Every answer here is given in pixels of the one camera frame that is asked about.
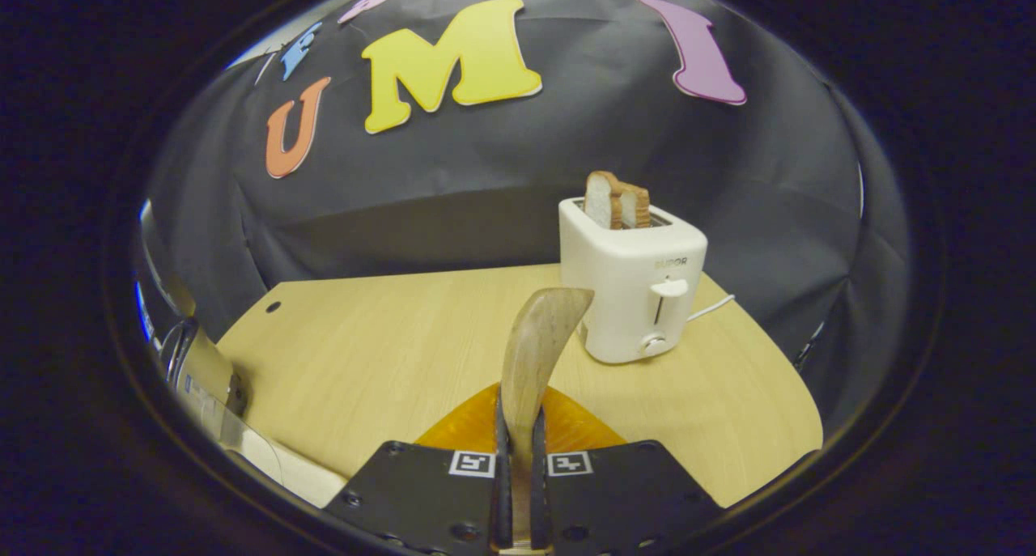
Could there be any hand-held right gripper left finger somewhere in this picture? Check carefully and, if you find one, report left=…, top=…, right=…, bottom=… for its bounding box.
left=322, top=382, right=515, bottom=555

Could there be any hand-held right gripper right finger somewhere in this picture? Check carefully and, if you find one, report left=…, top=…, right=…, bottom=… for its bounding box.
left=530, top=386, right=724, bottom=555

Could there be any wooden spoon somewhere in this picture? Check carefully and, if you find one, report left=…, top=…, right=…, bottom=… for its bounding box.
left=491, top=287, right=596, bottom=553

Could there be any black steel rice cooker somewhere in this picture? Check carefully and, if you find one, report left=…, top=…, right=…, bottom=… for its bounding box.
left=134, top=200, right=248, bottom=448

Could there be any white toaster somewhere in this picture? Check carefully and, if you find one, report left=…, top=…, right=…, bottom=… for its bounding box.
left=558, top=196, right=709, bottom=365

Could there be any bread slice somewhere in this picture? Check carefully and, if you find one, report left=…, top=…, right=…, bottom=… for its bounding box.
left=619, top=182, right=652, bottom=230
left=584, top=171, right=624, bottom=231

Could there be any black backdrop cloth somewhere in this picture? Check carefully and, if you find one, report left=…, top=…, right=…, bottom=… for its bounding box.
left=142, top=0, right=911, bottom=435

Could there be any white toaster cable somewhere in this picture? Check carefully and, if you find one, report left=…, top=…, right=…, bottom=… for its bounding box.
left=686, top=294, right=737, bottom=324

